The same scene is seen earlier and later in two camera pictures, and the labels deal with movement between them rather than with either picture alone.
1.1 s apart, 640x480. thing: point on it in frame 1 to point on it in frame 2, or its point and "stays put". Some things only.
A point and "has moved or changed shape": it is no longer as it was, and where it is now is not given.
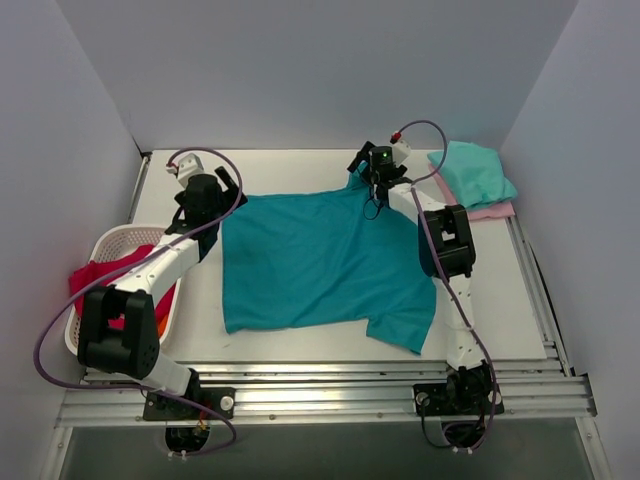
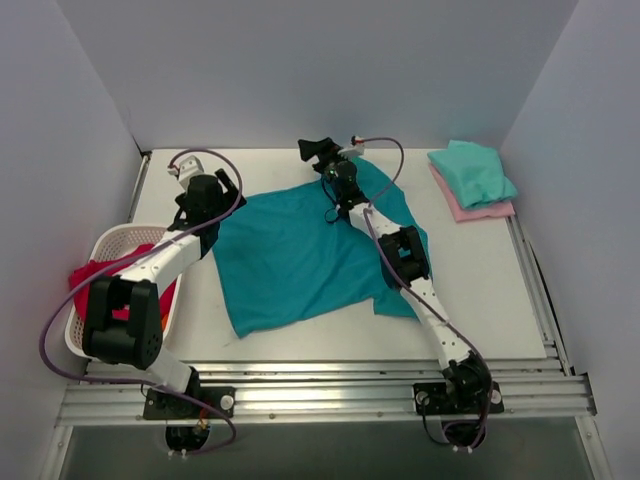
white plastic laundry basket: [116, 240] stays put
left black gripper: [220, 195] stays put
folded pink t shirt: [500, 209] stays put
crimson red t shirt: [97, 267] stays put
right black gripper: [364, 163] to [324, 156]
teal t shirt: [341, 259] has moved or changed shape
